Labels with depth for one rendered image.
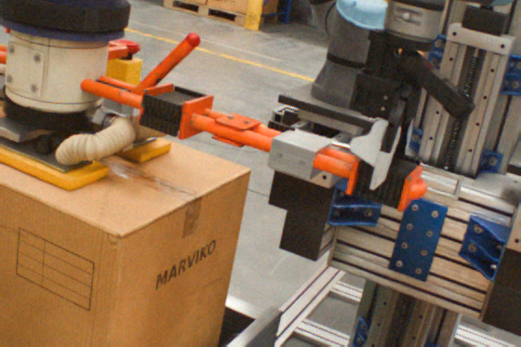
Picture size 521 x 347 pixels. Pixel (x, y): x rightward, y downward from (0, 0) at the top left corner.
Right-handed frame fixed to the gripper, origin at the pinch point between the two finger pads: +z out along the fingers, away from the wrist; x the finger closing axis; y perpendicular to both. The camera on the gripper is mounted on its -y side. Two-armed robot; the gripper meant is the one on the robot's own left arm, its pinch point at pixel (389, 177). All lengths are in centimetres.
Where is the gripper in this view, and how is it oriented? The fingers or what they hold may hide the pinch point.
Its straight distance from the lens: 103.9
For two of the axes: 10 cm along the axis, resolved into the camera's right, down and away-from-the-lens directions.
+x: -4.3, 2.1, -8.8
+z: -1.8, 9.3, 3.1
